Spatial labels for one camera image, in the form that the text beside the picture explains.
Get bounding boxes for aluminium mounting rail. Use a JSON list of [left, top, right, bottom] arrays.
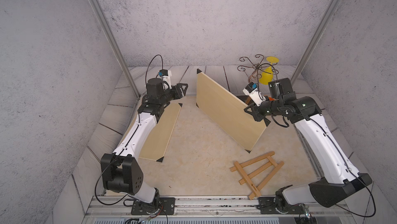
[[83, 196, 355, 224]]

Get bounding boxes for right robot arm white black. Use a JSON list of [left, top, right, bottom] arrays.
[[243, 78, 373, 214]]

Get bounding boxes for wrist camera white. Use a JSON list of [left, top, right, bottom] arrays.
[[243, 82, 267, 107], [158, 69, 172, 88]]

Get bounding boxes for left camera black cable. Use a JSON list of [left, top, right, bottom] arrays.
[[145, 54, 164, 85]]

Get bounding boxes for wooden board black corners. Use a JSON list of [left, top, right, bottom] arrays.
[[139, 100, 183, 163], [196, 69, 266, 153]]

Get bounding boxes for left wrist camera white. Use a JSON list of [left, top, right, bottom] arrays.
[[158, 69, 172, 88]]

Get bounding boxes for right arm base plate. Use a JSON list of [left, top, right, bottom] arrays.
[[256, 197, 304, 215]]

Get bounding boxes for left metal frame post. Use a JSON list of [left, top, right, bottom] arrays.
[[88, 0, 141, 98]]

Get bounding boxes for small wooden easel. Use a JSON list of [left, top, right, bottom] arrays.
[[245, 96, 252, 105]]

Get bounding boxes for metal scroll stand dark base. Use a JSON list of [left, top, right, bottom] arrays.
[[237, 54, 279, 92]]

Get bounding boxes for right camera black cable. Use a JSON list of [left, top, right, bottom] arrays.
[[271, 112, 291, 128]]

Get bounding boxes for yellow plastic wine glass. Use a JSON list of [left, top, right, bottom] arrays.
[[259, 56, 279, 85]]

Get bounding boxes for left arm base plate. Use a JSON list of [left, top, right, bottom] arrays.
[[131, 197, 176, 216]]

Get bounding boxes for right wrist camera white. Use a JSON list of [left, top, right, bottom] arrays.
[[243, 82, 267, 107]]

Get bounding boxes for right metal frame post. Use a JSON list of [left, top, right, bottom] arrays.
[[291, 0, 341, 86]]

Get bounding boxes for metal frame post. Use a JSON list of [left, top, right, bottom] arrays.
[[88, 0, 141, 98], [291, 0, 341, 86]]

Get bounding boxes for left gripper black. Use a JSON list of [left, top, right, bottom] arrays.
[[157, 83, 188, 107]]

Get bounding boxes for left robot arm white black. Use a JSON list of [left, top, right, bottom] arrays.
[[100, 78, 188, 208]]

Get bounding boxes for camera black cable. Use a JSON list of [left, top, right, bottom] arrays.
[[271, 112, 291, 128], [145, 54, 164, 85]]

